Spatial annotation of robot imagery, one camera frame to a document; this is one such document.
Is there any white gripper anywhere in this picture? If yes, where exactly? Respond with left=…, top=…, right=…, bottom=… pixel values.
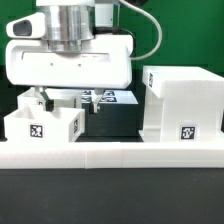
left=5, top=35, right=133, bottom=114

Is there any white front drawer box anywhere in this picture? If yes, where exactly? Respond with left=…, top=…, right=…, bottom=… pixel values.
left=4, top=105, right=85, bottom=143

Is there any white drawer box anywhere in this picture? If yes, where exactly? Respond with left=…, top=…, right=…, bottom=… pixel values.
left=4, top=105, right=85, bottom=143
left=17, top=87, right=82, bottom=108

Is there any white drawer cabinet frame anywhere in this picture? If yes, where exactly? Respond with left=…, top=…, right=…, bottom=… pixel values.
left=140, top=66, right=224, bottom=143

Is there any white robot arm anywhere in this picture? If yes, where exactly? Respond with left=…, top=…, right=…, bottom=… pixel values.
left=5, top=0, right=134, bottom=111

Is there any white rear drawer box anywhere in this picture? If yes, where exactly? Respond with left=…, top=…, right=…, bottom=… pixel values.
left=17, top=87, right=82, bottom=108

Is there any paper sheet with markers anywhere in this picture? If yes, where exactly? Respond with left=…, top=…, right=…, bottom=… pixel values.
left=82, top=90, right=137, bottom=105

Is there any white L-shaped fence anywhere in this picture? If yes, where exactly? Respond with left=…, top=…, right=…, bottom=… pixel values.
left=0, top=142, right=224, bottom=169

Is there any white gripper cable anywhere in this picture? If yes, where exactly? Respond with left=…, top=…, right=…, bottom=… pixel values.
left=118, top=0, right=164, bottom=62

